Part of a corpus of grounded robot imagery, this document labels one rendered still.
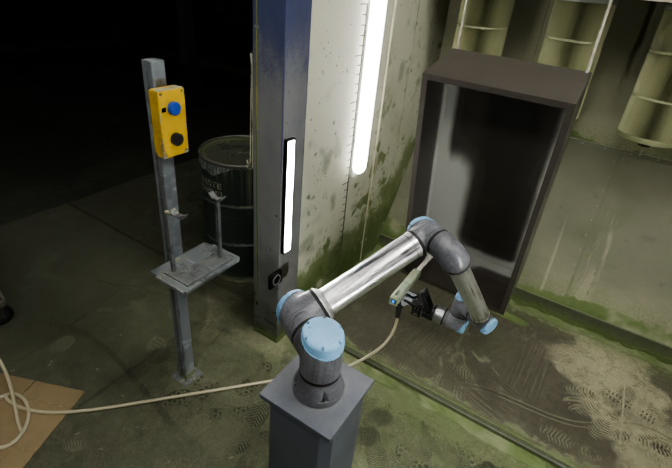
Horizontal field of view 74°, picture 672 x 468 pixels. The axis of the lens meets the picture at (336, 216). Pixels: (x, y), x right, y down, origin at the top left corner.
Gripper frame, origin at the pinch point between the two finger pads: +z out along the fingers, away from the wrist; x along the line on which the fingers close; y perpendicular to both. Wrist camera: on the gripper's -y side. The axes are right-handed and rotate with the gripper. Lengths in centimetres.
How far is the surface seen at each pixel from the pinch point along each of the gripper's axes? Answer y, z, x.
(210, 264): -29, 67, -68
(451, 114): -84, 8, 46
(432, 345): 48, -20, 22
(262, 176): -52, 75, -23
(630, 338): 40, -123, 96
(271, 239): -18, 67, -25
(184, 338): 22, 82, -75
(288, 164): -62, 61, -20
